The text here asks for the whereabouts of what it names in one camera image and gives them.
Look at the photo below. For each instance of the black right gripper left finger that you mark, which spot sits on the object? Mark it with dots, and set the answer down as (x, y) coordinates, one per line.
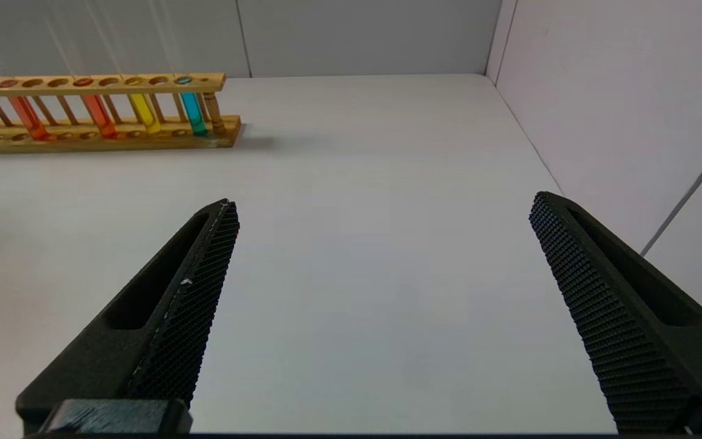
(113, 360)

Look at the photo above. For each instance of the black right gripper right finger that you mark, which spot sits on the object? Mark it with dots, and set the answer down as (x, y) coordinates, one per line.
(649, 341)

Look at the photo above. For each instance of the wooden test tube rack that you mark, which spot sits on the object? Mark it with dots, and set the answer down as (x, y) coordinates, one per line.
(144, 142)

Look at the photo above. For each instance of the orange pigment glass test tube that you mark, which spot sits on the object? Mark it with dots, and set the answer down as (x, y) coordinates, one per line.
(28, 119)
(100, 116)

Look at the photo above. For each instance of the yellow pigment glass test tube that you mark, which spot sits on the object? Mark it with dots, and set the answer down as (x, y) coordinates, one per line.
(144, 113)

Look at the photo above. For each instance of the blue pigment glass test tube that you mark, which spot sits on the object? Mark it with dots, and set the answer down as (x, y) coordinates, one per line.
(193, 113)

